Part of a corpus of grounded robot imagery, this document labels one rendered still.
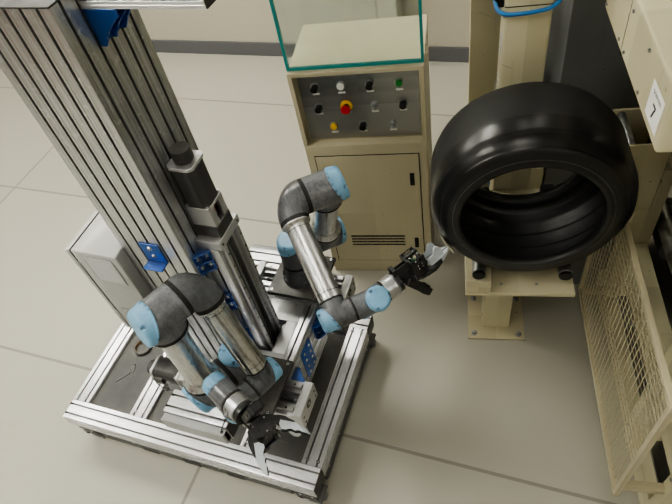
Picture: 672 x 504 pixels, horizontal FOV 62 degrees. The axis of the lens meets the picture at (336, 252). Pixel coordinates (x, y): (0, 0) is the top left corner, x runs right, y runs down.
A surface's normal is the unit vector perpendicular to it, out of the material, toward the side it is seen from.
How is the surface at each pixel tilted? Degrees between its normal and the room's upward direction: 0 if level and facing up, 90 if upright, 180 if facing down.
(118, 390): 0
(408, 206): 90
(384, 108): 90
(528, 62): 90
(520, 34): 90
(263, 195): 0
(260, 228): 0
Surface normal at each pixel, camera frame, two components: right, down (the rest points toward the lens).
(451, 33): -0.31, 0.75
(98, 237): -0.15, -0.65
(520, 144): -0.35, 0.05
